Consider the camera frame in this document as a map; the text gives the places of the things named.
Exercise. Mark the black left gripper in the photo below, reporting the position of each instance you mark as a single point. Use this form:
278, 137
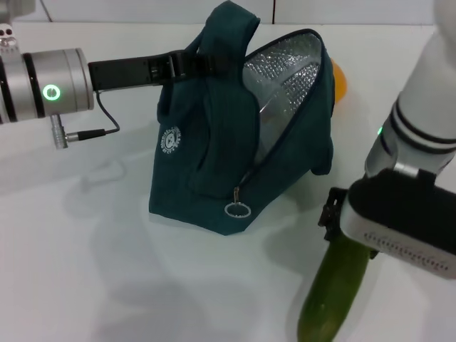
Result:
124, 73

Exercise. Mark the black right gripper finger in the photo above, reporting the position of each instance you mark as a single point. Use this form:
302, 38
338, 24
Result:
374, 256
333, 221

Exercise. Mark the green cucumber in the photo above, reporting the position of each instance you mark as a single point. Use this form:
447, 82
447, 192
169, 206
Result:
331, 292

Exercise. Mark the dark teal insulated lunch bag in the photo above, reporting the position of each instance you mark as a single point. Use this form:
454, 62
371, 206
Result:
199, 171

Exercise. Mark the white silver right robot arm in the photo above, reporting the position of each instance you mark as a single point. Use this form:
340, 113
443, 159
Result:
427, 71

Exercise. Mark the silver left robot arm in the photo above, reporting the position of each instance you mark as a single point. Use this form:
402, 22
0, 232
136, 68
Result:
64, 82

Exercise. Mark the orange yellow pear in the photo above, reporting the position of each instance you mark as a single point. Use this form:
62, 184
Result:
340, 82

